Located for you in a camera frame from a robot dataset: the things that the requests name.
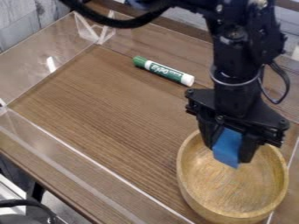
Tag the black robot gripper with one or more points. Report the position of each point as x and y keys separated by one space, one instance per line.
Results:
x=264 y=125

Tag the blue rectangular block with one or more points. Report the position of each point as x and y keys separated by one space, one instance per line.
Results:
x=226 y=148

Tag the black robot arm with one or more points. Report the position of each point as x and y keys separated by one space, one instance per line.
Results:
x=248 y=41

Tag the brown wooden bowl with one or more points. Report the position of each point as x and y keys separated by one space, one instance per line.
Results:
x=226 y=195

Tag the green Expo marker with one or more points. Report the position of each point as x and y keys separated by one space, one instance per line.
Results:
x=165 y=71

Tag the clear acrylic tray walls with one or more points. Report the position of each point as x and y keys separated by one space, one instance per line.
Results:
x=94 y=126

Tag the black metal table leg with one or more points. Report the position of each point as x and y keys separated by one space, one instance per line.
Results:
x=38 y=191

